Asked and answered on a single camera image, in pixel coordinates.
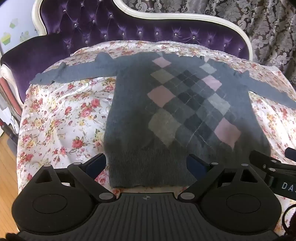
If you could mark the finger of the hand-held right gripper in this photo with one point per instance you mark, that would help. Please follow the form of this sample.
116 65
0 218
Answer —
291 152
266 160

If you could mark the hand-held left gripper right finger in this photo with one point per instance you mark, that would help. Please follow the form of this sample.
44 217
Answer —
194 164

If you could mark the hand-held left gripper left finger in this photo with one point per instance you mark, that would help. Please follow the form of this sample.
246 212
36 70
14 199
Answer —
99 162

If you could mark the grey argyle sweater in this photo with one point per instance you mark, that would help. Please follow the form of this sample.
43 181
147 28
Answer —
175 111

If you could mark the floral blanket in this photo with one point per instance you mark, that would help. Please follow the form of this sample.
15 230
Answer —
67 111

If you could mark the grey damask curtain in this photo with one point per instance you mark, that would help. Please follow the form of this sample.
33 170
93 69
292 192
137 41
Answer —
259 25

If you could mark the purple tufted headboard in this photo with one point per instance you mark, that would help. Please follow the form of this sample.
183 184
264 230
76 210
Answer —
143 25

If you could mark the green cupcake wall sticker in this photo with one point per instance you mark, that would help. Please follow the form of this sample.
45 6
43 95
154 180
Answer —
7 38

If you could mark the pale cupcake wall sticker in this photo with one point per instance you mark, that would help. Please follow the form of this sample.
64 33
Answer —
13 23

